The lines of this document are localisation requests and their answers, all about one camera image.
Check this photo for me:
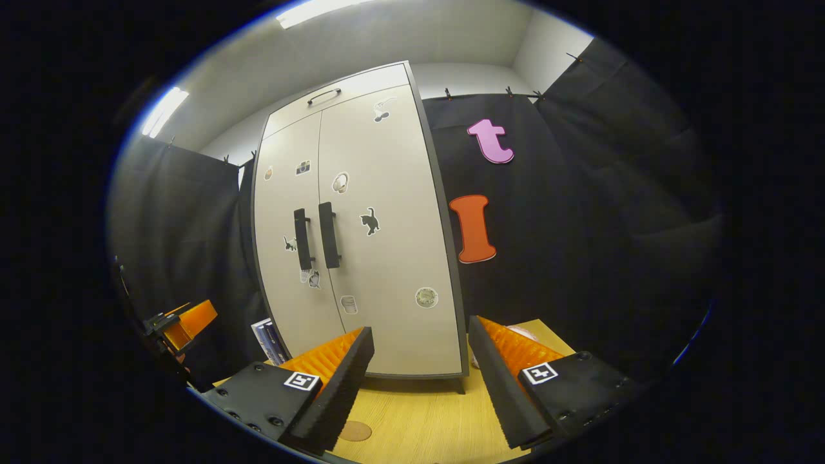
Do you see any ceiling light panel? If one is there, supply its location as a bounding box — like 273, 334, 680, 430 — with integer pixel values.
141, 87, 191, 139
276, 0, 374, 30

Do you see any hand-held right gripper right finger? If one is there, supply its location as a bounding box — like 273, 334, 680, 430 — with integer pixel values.
467, 315, 645, 450

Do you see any white cabinet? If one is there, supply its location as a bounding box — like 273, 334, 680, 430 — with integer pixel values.
249, 60, 470, 395

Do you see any white cabinet door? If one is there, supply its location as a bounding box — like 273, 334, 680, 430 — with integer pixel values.
318, 84, 465, 376
253, 111, 345, 362

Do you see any pink round plush toy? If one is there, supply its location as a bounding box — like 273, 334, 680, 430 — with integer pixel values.
469, 324, 542, 369

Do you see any round cork coaster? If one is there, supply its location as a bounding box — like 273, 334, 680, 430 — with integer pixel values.
338, 420, 373, 443

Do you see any blue printed box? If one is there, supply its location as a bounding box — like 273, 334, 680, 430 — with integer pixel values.
250, 317, 292, 367

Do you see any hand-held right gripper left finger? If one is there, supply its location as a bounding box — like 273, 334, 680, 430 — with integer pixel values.
201, 327, 376, 455

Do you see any white cabinet drawer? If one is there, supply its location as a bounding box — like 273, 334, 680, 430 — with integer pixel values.
264, 63, 416, 139

